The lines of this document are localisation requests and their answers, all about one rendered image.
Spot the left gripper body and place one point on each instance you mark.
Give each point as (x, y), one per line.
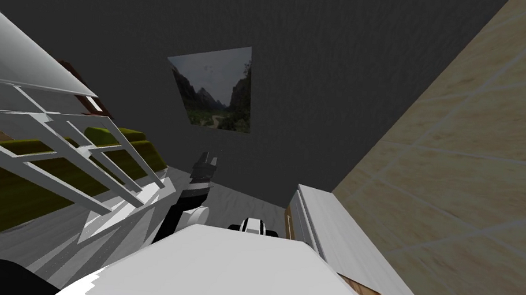
(202, 175)

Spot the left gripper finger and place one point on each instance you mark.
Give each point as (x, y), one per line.
(204, 158)
(214, 162)

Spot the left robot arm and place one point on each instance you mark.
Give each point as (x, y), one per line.
(184, 207)

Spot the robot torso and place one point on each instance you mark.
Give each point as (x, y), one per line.
(236, 270)

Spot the wooden cabinet with white top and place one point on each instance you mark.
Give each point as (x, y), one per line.
(344, 239)

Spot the landscape picture on wall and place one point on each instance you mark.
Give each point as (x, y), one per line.
(216, 91)

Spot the white frame table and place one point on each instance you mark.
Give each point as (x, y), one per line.
(23, 63)

